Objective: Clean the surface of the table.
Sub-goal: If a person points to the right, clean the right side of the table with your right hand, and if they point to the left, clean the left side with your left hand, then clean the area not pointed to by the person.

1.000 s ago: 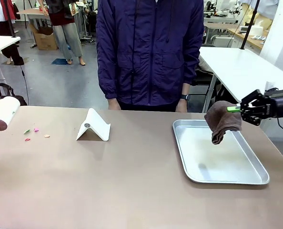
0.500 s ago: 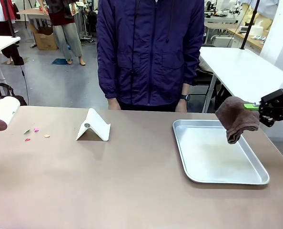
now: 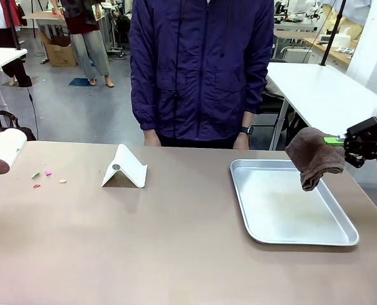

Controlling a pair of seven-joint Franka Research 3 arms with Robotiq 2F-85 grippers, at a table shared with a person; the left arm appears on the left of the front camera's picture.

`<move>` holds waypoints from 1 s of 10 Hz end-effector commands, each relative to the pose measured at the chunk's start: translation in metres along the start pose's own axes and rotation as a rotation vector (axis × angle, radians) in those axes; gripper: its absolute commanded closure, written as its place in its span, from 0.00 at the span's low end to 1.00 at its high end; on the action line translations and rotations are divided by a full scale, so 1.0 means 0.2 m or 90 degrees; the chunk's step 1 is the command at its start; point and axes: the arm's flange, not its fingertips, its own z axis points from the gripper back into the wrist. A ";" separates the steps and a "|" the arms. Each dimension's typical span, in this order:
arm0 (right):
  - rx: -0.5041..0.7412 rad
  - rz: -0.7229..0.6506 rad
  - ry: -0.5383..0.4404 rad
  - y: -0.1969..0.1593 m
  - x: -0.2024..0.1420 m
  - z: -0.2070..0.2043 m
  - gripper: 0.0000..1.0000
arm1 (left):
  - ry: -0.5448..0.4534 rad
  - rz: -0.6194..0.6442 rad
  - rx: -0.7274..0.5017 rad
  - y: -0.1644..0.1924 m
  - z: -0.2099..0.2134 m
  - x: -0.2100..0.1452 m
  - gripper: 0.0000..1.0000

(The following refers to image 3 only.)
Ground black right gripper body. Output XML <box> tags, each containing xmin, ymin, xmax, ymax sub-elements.
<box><xmin>343</xmin><ymin>116</ymin><xmax>377</xmax><ymax>163</ymax></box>

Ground brown towel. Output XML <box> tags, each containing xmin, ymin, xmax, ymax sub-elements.
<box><xmin>284</xmin><ymin>127</ymin><xmax>347</xmax><ymax>193</ymax></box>

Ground pink white lint roller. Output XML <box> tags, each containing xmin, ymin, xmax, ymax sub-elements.
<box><xmin>0</xmin><ymin>128</ymin><xmax>29</xmax><ymax>177</ymax></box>

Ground person's left hand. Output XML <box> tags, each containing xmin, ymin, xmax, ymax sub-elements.
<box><xmin>233</xmin><ymin>133</ymin><xmax>251</xmax><ymax>151</ymax></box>

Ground person's right hand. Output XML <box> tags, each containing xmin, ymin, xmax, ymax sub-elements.
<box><xmin>143</xmin><ymin>129</ymin><xmax>162</xmax><ymax>147</ymax></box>

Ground large white table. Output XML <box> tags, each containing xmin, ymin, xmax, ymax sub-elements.
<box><xmin>265</xmin><ymin>62</ymin><xmax>377</xmax><ymax>151</ymax></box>

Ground wooden workbench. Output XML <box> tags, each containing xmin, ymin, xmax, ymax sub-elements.
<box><xmin>302</xmin><ymin>35</ymin><xmax>358</xmax><ymax>67</ymax></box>

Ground silver metal tray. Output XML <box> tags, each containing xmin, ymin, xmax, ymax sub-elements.
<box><xmin>229</xmin><ymin>158</ymin><xmax>360</xmax><ymax>247</ymax></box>

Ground long black pole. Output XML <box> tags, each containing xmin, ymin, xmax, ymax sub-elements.
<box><xmin>319</xmin><ymin>0</ymin><xmax>348</xmax><ymax>67</ymax></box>

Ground dark trousers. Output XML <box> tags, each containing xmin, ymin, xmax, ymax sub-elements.
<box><xmin>156</xmin><ymin>131</ymin><xmax>241</xmax><ymax>150</ymax></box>

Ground person in purple jacket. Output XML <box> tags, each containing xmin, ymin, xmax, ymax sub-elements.
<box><xmin>129</xmin><ymin>0</ymin><xmax>275</xmax><ymax>141</ymax></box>

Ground white folded stand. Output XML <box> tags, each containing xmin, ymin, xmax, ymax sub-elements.
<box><xmin>100</xmin><ymin>143</ymin><xmax>149</xmax><ymax>189</ymax></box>

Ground bystander in grey trousers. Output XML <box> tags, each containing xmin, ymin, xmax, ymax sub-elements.
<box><xmin>56</xmin><ymin>0</ymin><xmax>115</xmax><ymax>88</ymax></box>

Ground blue floor mat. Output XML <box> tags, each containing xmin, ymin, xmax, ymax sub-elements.
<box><xmin>68</xmin><ymin>77</ymin><xmax>91</xmax><ymax>87</ymax></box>

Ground brown cardboard box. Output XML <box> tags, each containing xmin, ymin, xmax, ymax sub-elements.
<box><xmin>39</xmin><ymin>30</ymin><xmax>79</xmax><ymax>68</ymax></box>

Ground black bag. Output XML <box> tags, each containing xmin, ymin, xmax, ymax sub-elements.
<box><xmin>0</xmin><ymin>110</ymin><xmax>37</xmax><ymax>142</ymax></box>

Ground short black pole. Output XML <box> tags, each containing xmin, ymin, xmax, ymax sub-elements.
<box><xmin>4</xmin><ymin>0</ymin><xmax>23</xmax><ymax>51</ymax></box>

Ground small white table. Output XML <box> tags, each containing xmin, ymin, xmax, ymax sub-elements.
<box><xmin>0</xmin><ymin>47</ymin><xmax>29</xmax><ymax>108</ymax></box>

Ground thin black floor cable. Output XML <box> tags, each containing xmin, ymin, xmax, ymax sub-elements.
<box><xmin>25</xmin><ymin>86</ymin><xmax>41</xmax><ymax>141</ymax></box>

